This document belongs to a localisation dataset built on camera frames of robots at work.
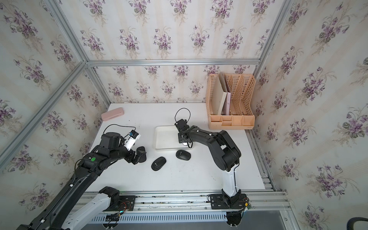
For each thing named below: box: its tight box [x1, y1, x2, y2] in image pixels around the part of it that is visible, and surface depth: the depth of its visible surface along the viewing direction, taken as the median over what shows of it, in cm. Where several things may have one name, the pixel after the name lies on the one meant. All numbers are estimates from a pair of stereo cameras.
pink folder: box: [222, 74, 232, 116], surface depth 94 cm
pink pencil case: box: [101, 107, 125, 122], surface depth 113 cm
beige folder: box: [211, 71, 228, 116], surface depth 95 cm
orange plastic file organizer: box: [205, 73, 256, 130], surface depth 106 cm
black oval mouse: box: [175, 149, 192, 161], surface depth 90 cm
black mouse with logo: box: [150, 156, 167, 172], surface depth 87 cm
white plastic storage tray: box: [153, 125, 194, 150], surface depth 99 cm
